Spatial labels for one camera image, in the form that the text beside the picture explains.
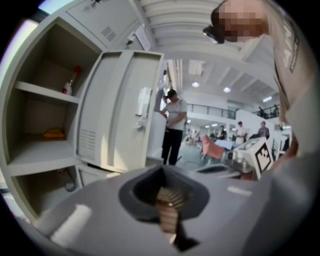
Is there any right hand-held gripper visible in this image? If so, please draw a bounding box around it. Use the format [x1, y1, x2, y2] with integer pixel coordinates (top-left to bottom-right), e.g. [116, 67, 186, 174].
[224, 138, 275, 181]

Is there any tall grey locker door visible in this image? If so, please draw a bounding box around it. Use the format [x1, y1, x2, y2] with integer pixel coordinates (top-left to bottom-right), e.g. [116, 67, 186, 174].
[74, 49, 165, 174]

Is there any small grey locker door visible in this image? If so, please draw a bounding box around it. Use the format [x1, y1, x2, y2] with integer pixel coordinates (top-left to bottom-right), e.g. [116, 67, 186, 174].
[74, 163, 121, 189]

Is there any person's right forearm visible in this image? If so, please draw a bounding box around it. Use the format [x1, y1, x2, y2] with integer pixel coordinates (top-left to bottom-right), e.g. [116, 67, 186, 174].
[272, 133, 300, 174]

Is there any vented grey locker door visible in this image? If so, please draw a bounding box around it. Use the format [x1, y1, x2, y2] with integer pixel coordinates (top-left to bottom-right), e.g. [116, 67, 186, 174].
[65, 0, 141, 50]

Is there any grey metal locker cabinet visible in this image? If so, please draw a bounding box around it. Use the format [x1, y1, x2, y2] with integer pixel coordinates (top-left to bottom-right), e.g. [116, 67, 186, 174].
[0, 0, 166, 227]

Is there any pink cloth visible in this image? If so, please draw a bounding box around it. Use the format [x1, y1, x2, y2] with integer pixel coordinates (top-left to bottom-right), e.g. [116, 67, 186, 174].
[200, 134, 226, 160]

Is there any black balcony railing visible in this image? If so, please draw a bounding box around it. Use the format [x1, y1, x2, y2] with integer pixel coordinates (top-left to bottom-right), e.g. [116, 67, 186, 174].
[186, 103, 237, 120]

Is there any clear plastic bottle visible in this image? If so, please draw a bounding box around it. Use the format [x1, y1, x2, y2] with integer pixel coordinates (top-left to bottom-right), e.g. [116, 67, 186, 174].
[56, 168, 76, 193]

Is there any red-capped clear bottle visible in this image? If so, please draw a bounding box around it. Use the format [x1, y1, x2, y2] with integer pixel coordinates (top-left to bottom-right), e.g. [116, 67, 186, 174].
[62, 66, 82, 96]

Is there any yellow packet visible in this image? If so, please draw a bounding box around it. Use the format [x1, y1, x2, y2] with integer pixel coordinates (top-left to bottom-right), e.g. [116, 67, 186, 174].
[43, 128, 66, 139]

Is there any black head-worn camera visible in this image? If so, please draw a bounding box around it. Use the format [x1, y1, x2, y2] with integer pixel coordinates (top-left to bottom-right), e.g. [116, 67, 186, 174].
[202, 8, 227, 46]

